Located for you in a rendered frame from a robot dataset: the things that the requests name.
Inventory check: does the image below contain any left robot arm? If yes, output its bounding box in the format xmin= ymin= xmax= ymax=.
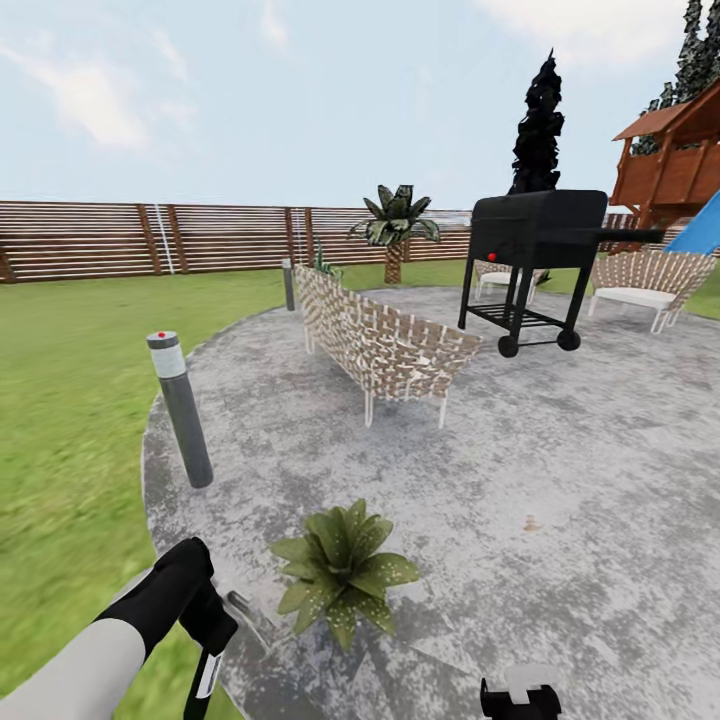
xmin=0 ymin=537 xmax=261 ymax=720

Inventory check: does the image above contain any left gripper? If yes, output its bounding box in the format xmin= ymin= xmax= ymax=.
xmin=178 ymin=588 xmax=239 ymax=657

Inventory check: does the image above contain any insectifuge atomizer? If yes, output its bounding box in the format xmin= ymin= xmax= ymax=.
xmin=183 ymin=649 xmax=223 ymax=720

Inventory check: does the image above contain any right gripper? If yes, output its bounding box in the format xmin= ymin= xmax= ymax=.
xmin=480 ymin=680 xmax=561 ymax=720

